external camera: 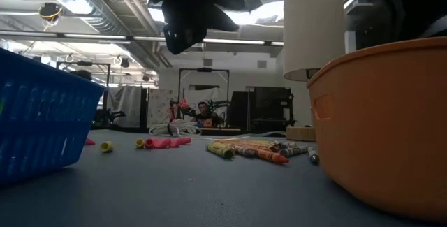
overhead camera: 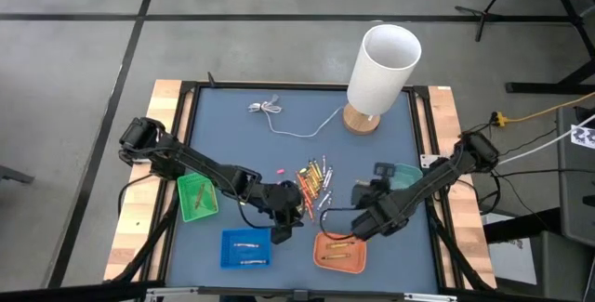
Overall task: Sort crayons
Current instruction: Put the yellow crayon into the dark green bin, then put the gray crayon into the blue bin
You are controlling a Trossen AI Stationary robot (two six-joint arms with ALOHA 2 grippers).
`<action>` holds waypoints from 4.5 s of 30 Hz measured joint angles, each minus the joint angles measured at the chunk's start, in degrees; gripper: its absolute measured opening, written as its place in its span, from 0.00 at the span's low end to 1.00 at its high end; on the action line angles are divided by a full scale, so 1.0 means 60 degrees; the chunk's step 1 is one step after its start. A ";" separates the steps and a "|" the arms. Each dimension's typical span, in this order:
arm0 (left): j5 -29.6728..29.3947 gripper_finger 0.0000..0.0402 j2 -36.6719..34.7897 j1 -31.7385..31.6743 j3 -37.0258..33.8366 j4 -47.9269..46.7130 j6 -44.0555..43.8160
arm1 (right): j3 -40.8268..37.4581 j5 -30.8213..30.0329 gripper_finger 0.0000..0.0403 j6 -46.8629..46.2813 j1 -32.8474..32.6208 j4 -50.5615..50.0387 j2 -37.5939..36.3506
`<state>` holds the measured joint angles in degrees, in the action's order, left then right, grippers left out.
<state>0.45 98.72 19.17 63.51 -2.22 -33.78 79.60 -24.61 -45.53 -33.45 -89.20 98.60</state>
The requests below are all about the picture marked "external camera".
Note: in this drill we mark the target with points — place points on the red robot arm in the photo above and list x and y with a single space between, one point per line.
183 105

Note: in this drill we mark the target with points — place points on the grey corrugated duct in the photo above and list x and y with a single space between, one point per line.
101 17

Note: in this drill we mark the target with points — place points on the blue plastic basket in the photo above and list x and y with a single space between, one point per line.
42 122

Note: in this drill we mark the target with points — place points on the white patterned panel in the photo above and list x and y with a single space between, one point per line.
160 106

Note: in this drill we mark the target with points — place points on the white hanging sheet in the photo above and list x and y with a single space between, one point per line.
124 106

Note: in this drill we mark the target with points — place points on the black gantry frame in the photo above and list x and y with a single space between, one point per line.
204 70

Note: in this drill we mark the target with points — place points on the person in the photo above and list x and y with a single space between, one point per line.
82 74
204 118

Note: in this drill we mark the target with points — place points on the orange plastic basket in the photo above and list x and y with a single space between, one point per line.
384 125

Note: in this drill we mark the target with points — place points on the long ceiling light strip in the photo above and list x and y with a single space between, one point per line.
104 36

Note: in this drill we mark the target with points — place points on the black cabinet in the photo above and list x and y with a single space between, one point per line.
269 108

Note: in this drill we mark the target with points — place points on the yellow eraser cap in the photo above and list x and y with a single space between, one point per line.
107 146
140 143

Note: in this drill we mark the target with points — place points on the red-orange crayon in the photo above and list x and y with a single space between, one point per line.
244 143

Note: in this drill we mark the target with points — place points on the pile of crayons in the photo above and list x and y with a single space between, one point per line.
270 156

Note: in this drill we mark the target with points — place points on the white shade wooden-base lamp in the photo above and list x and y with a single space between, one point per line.
314 35

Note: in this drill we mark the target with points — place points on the blue-grey table mat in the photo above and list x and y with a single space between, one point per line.
195 192

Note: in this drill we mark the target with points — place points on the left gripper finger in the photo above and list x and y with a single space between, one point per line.
223 21

